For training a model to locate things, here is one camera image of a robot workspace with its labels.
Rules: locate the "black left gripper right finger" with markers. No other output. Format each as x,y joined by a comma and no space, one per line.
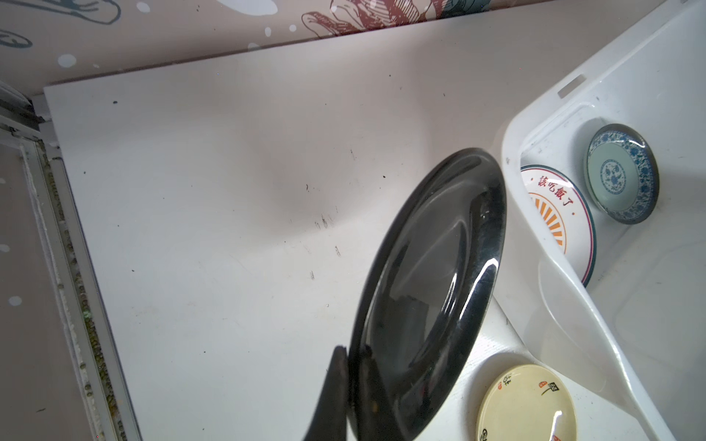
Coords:
375,417

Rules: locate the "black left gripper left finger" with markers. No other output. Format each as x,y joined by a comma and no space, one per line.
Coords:
329,422

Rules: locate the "black plate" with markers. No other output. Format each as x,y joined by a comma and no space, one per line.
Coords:
425,298

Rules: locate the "cream yellow plate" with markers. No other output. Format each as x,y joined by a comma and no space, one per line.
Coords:
527,402

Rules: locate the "teal patterned plate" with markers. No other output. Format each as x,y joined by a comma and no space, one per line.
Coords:
621,174

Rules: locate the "white plastic bin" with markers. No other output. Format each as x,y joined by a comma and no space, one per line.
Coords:
634,332

